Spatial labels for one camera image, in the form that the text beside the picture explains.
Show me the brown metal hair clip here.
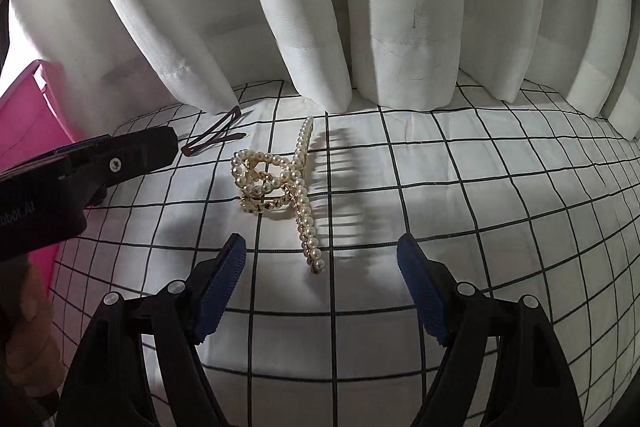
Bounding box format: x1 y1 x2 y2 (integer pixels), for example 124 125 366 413
181 105 246 157

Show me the pearl gold claw clip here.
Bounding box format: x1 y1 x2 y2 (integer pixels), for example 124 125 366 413
231 117 326 274

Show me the person's left hand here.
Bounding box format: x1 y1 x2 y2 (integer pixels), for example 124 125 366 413
6 265 65 398

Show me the pink plastic storage bin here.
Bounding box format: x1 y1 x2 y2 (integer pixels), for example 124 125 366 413
0 58 82 298

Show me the white black grid tablecloth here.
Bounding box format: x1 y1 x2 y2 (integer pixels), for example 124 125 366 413
51 77 639 426

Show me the white curtain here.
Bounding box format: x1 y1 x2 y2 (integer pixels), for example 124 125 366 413
1 0 639 139

